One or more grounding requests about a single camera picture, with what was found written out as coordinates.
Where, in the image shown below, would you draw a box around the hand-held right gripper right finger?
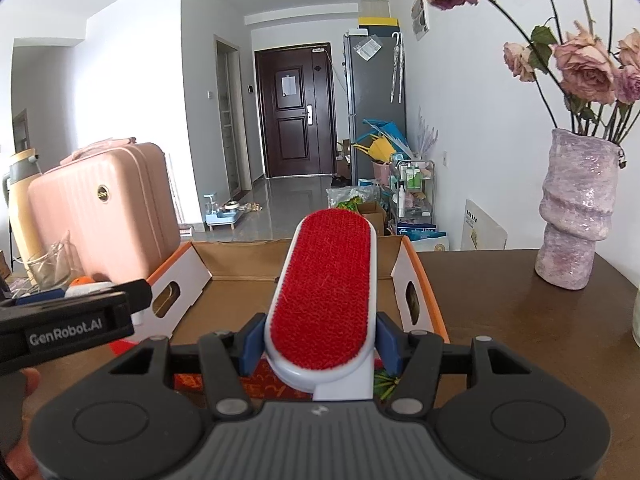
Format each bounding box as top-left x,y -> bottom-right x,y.
376,312 -> 532,417

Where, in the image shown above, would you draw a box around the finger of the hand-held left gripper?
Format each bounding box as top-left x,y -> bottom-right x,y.
115,280 -> 152,317

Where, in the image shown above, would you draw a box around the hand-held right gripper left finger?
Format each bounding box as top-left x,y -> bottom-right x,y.
109,312 -> 267,417

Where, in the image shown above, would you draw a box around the red printed cardboard box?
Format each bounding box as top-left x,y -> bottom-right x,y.
111,237 -> 451,401

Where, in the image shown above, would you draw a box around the red lint brush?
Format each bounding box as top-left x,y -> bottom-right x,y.
262,210 -> 378,402

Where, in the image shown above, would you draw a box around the person's left hand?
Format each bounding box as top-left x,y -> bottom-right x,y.
2,368 -> 42,480

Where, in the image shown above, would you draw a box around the clear glass beaker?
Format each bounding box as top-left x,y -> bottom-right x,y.
25,232 -> 86,291

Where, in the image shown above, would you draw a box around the pink suitcase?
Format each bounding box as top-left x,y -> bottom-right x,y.
27,137 -> 182,291

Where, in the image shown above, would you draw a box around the blue pet feeder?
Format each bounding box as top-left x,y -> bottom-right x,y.
204,194 -> 244,231

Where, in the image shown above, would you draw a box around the beige thermos jug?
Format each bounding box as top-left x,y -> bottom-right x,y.
0,149 -> 46,281

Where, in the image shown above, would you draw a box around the small brown floor carton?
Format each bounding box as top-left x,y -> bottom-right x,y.
356,202 -> 387,236

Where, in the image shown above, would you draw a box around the white leaning board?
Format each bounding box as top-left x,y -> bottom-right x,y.
460,199 -> 508,251

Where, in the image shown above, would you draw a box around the metal rolling cart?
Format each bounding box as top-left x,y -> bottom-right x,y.
387,157 -> 436,233

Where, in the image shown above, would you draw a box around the plastic bag of greens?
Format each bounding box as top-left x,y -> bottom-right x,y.
326,186 -> 381,211

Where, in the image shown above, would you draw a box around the glass panel interior door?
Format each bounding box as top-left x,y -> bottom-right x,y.
214,35 -> 241,196

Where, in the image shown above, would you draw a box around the yellow watering can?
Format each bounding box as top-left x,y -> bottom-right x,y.
352,135 -> 396,163

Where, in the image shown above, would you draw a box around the pale purple decorative branches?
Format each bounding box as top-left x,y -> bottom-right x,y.
415,110 -> 441,161

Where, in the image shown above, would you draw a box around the dark brown entrance door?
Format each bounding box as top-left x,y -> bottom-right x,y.
254,42 -> 335,179

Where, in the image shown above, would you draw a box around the purple textured vase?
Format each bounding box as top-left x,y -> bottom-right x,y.
535,128 -> 626,291

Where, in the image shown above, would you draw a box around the grey refrigerator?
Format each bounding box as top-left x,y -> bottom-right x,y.
343,30 -> 407,186

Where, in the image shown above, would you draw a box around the white folded umbrella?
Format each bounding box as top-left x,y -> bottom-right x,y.
390,31 -> 405,105

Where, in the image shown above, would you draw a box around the clear plastic bag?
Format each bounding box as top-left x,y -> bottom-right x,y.
355,36 -> 382,62

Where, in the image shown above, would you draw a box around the yellow and black box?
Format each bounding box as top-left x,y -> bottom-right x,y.
358,16 -> 402,36

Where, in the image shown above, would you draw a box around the bunch of dried roses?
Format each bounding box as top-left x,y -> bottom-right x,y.
412,0 -> 640,146

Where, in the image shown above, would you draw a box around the blue plastic frame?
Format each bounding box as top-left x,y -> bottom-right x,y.
362,119 -> 413,153

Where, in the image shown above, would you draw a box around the white wall panel box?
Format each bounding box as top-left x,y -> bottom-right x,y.
411,0 -> 431,41

